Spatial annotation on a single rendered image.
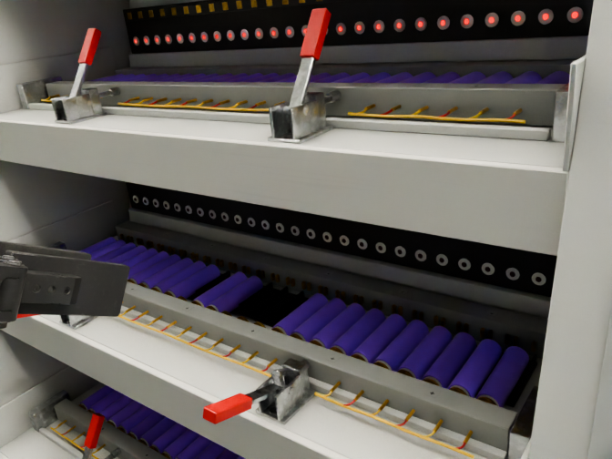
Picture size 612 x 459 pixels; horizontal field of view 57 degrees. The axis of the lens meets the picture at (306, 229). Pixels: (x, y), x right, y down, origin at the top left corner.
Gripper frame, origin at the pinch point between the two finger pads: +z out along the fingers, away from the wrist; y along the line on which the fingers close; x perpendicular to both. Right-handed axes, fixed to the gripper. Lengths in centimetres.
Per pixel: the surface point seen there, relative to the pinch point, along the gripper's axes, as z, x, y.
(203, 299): 22.4, 2.3, 9.9
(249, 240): 30.4, -4.1, 12.6
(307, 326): 23.0, 1.9, -2.2
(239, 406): 11.8, 6.5, -5.7
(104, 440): 26.6, 22.4, 24.5
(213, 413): 9.6, 6.7, -5.4
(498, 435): 19.7, 4.3, -20.2
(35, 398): 24.9, 21.5, 37.2
